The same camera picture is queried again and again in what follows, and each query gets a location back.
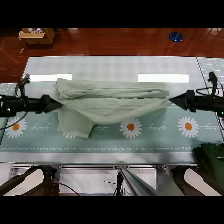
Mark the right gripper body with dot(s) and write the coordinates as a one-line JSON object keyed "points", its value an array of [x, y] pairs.
{"points": [[188, 100]]}

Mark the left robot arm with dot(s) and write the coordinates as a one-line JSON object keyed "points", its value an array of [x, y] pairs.
{"points": [[13, 105]]}

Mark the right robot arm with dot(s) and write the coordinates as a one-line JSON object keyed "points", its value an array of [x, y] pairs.
{"points": [[210, 103]]}

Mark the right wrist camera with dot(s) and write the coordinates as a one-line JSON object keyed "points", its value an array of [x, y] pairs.
{"points": [[212, 81]]}

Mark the wooden box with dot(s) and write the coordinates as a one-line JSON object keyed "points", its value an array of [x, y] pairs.
{"points": [[36, 36]]}

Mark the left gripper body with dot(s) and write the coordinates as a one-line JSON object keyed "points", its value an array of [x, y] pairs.
{"points": [[46, 104]]}

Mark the silver frame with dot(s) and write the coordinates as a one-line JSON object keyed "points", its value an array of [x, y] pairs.
{"points": [[140, 181]]}

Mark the pale green T-shirt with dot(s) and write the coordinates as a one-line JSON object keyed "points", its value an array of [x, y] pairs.
{"points": [[110, 103]]}

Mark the blue mop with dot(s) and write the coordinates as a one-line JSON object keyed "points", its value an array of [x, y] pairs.
{"points": [[176, 36]]}

